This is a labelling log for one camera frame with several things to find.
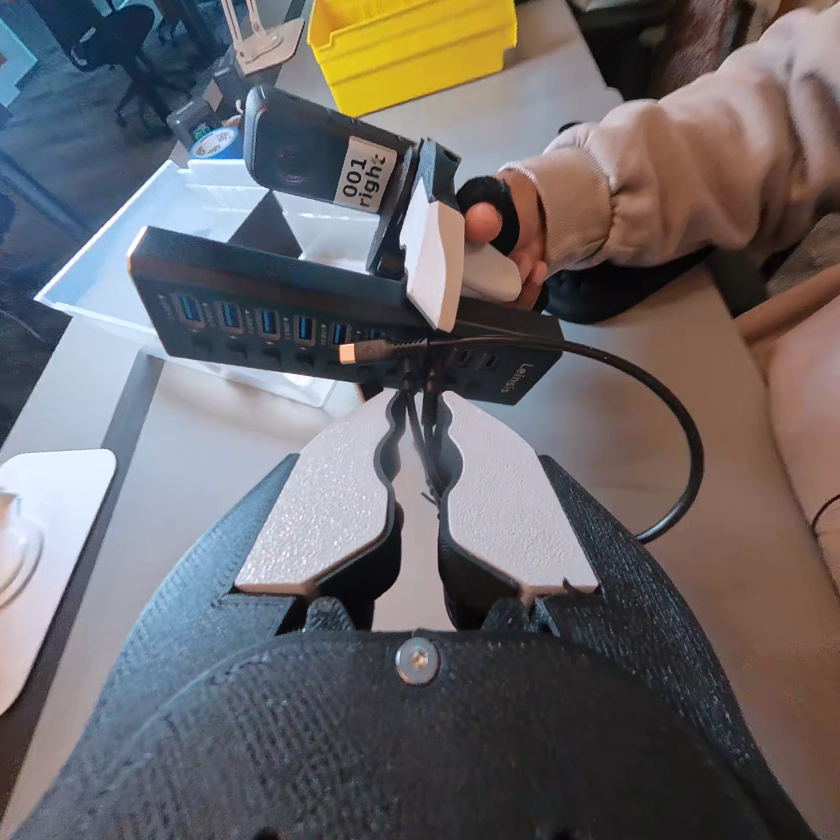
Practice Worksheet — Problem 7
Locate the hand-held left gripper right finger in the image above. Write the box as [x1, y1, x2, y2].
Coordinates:
[436, 391, 605, 627]

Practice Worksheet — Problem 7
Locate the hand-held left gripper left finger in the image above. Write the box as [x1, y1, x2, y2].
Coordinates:
[233, 392, 404, 614]

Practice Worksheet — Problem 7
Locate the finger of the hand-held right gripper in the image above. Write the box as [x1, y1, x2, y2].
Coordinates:
[398, 199, 469, 333]

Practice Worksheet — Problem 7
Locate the black usb cable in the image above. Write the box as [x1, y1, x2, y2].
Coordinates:
[338, 333, 706, 546]

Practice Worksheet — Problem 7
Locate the black usb hub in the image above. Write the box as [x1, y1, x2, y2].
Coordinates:
[128, 225, 567, 408]

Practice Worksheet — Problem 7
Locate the person's right forearm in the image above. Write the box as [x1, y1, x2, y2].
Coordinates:
[502, 5, 840, 271]

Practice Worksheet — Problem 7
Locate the person's right hand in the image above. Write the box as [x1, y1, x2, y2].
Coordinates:
[463, 167, 560, 313]

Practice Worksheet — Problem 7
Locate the blue tape roll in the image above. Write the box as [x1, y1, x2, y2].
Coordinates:
[189, 125, 242, 163]

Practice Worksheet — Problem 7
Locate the small dark box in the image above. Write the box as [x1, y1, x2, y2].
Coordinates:
[166, 98, 221, 151]

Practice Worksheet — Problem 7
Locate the yellow plastic bin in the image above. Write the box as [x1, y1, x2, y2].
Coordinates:
[307, 0, 519, 119]

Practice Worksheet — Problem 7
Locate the black office chair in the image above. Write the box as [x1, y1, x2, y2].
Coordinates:
[66, 0, 181, 129]

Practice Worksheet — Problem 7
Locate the black wrist rest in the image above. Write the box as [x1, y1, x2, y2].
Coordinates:
[543, 246, 718, 327]

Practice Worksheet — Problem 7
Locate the clear plastic bin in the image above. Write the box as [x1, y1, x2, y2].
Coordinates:
[34, 157, 409, 413]

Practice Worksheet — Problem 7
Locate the brown patterned cloth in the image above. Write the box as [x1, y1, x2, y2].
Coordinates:
[646, 0, 752, 99]

